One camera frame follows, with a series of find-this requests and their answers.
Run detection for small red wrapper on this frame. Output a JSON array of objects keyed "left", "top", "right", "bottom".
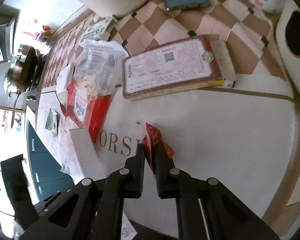
[{"left": 141, "top": 123, "right": 174, "bottom": 177}]

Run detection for green white medicine box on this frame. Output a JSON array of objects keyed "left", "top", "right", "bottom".
[{"left": 79, "top": 16, "right": 113, "bottom": 44}]

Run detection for blue kitchen cabinets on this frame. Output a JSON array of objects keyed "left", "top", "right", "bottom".
[{"left": 26, "top": 122, "right": 74, "bottom": 201}]

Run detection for long white pink box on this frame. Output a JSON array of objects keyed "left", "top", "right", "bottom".
[{"left": 69, "top": 128, "right": 107, "bottom": 180}]

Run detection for green white sachet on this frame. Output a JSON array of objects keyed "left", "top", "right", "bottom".
[{"left": 60, "top": 158, "right": 71, "bottom": 175}]

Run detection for small white green packet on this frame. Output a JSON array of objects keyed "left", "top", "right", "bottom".
[{"left": 45, "top": 109, "right": 58, "bottom": 137}]

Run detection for red clear snack bag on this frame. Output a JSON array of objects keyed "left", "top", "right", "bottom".
[{"left": 65, "top": 40, "right": 128, "bottom": 141}]

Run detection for white paper tissue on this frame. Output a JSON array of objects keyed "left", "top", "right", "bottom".
[{"left": 56, "top": 63, "right": 75, "bottom": 106}]

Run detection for checkered beige table mat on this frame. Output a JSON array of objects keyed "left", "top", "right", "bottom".
[{"left": 36, "top": 0, "right": 300, "bottom": 239}]

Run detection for red gold flat box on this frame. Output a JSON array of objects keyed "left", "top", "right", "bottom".
[{"left": 122, "top": 35, "right": 237, "bottom": 100}]

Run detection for black frying pan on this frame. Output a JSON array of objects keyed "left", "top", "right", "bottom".
[{"left": 11, "top": 47, "right": 39, "bottom": 128}]

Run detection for stainless steel pot with lid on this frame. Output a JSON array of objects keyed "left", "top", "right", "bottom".
[{"left": 4, "top": 59, "right": 23, "bottom": 94}]

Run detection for white electric kettle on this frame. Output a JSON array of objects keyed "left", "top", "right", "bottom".
[{"left": 276, "top": 0, "right": 300, "bottom": 94}]

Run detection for black range hood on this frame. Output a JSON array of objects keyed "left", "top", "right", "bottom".
[{"left": 0, "top": 18, "right": 15, "bottom": 63}]

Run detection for colourful wall stickers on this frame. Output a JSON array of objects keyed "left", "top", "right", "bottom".
[{"left": 17, "top": 18, "right": 52, "bottom": 54}]

